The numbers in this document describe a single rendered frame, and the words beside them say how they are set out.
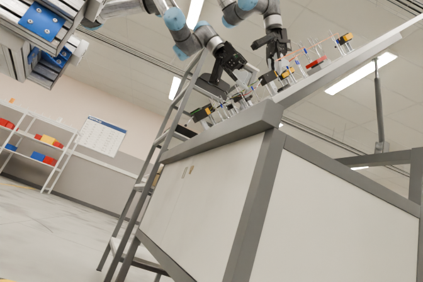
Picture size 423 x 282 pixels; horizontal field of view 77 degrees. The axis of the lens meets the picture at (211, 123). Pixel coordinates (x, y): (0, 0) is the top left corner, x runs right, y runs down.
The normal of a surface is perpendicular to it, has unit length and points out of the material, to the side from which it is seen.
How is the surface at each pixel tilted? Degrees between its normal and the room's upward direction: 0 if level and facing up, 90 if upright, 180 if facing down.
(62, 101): 90
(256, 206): 90
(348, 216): 90
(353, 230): 90
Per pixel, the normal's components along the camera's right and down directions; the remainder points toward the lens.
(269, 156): 0.39, -0.22
